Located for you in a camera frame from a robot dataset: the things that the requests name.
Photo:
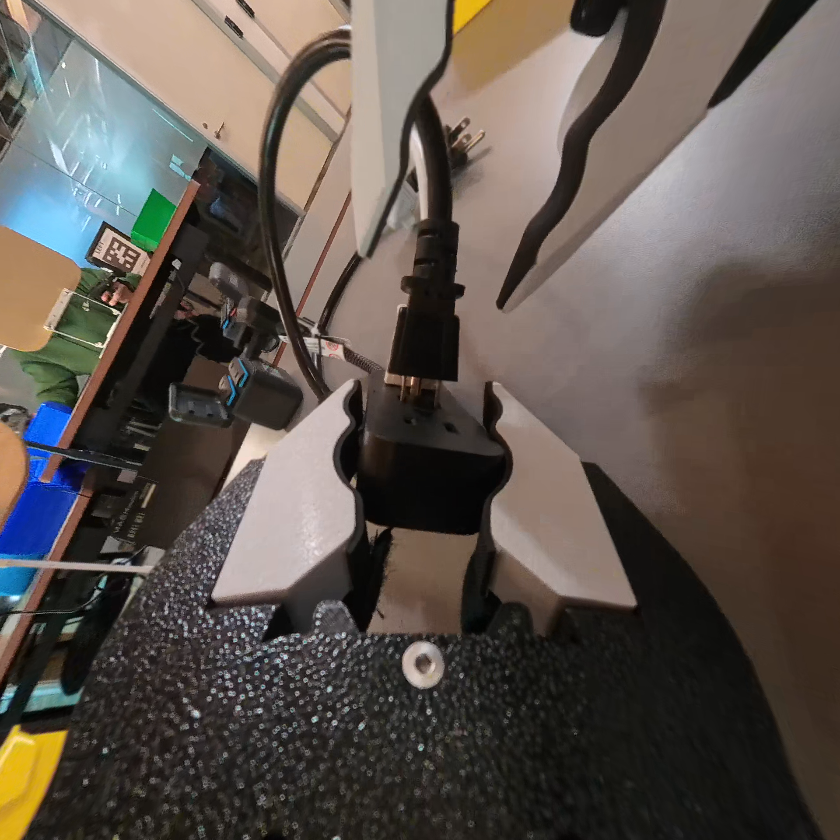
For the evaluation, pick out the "black cardboard box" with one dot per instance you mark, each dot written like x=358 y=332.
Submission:
x=128 y=525

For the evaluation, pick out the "black power plug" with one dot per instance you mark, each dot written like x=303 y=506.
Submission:
x=426 y=334

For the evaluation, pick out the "green box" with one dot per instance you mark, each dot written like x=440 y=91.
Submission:
x=154 y=216

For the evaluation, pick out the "dark grey battery charger case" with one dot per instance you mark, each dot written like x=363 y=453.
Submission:
x=269 y=400
x=239 y=308

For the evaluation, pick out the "framed black-and-white tag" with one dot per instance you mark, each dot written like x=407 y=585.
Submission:
x=121 y=253

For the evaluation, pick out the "plywood board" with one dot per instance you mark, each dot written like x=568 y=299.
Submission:
x=10 y=472
x=33 y=282

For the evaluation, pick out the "clear acrylic rod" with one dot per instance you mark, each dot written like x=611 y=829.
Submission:
x=79 y=564

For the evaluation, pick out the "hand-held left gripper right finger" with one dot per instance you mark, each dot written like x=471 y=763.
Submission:
x=551 y=531

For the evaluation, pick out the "yellow plastic bin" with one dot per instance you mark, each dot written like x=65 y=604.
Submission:
x=469 y=10
x=23 y=787

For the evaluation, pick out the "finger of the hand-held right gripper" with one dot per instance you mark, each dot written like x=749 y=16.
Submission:
x=623 y=184
x=387 y=98

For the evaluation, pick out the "blue plastic bin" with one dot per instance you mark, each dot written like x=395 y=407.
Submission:
x=39 y=512

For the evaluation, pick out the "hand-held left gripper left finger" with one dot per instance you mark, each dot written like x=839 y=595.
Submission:
x=295 y=518

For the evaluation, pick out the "black power strip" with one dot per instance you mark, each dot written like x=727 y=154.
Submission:
x=426 y=485

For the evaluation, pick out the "dark desk with brown edge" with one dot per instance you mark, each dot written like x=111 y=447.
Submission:
x=131 y=367

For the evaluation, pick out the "black three-prong plug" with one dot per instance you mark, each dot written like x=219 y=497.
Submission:
x=459 y=148

